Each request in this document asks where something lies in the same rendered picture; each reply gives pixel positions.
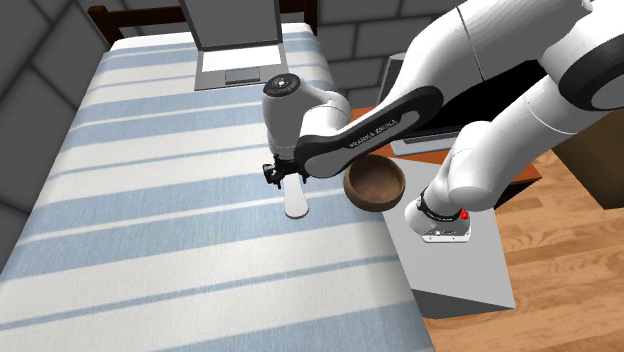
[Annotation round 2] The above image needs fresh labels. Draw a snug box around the brown wooden bowl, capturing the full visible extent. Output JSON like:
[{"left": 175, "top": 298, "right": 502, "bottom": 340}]
[{"left": 342, "top": 154, "right": 407, "bottom": 214}]

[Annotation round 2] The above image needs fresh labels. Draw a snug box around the open grey laptop dark screen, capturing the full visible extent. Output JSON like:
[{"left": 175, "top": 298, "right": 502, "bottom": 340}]
[{"left": 377, "top": 51, "right": 548, "bottom": 158}]

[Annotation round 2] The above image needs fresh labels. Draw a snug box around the grey robot stand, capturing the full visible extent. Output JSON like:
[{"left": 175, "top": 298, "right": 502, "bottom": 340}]
[{"left": 381, "top": 157, "right": 517, "bottom": 321}]

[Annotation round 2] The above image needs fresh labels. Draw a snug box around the open grey laptop pale keyboard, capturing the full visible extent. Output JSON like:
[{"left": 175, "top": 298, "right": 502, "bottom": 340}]
[{"left": 177, "top": 0, "right": 290, "bottom": 93}]

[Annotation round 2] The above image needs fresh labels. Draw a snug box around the dark brown cabinet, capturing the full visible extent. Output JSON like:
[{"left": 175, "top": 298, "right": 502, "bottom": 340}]
[{"left": 550, "top": 108, "right": 624, "bottom": 211}]

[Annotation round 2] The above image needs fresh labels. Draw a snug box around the blue white striped bed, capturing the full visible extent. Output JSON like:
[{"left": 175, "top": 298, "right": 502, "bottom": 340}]
[{"left": 0, "top": 4, "right": 438, "bottom": 352}]

